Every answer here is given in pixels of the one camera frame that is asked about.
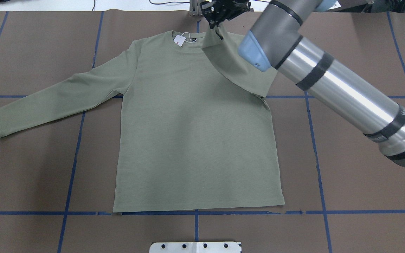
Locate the green long sleeve shirt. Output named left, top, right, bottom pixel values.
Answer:
left=0, top=31, right=285, bottom=213

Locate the white paper price tag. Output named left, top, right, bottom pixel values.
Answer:
left=173, top=35, right=186, bottom=47

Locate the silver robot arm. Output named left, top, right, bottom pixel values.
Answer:
left=200, top=0, right=405, bottom=168

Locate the white metal mounting plate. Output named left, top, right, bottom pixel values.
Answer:
left=149, top=241, right=242, bottom=253

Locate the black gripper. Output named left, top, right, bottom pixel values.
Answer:
left=200, top=0, right=251, bottom=30

